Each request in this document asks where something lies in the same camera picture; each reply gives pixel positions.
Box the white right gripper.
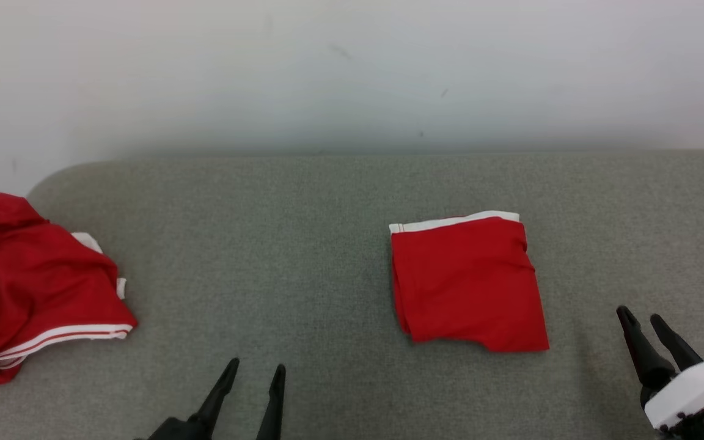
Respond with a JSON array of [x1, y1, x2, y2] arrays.
[[616, 306, 704, 440]]

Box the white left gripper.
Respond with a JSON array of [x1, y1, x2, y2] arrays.
[[135, 357, 287, 440]]

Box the red Bulls 23 shorts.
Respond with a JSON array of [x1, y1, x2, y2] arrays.
[[389, 211, 550, 353]]

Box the red shirt with white sleeves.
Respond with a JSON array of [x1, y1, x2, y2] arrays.
[[0, 192, 139, 389]]

